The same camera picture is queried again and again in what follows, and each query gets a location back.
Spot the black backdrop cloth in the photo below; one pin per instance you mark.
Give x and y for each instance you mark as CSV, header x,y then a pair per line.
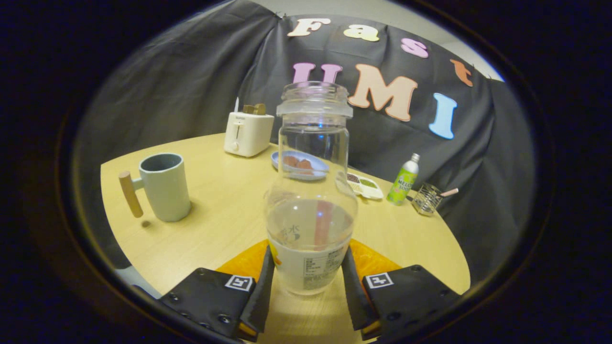
x,y
181,81

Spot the white toaster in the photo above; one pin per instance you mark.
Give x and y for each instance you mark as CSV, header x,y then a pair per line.
x,y
248,136

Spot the toast slice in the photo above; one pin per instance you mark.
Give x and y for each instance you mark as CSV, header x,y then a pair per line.
x,y
260,109
248,110

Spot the green labelled drink bottle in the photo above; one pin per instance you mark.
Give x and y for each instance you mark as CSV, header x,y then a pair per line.
x,y
402,184

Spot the wooden table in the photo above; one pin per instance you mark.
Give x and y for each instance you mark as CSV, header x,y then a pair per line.
x,y
224,210

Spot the clear glass juice bottle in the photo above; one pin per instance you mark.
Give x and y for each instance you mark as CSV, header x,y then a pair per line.
x,y
311,229

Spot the blue plate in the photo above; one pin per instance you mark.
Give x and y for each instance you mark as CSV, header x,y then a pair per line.
x,y
275,162

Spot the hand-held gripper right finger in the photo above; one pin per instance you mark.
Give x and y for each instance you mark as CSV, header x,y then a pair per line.
x,y
353,292

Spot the white divided condiment tray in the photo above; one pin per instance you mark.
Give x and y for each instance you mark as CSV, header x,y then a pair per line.
x,y
370,188

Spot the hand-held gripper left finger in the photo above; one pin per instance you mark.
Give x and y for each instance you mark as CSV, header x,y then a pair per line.
x,y
263,292

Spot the brown food piece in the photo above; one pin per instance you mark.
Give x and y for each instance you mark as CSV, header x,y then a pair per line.
x,y
290,161
305,166

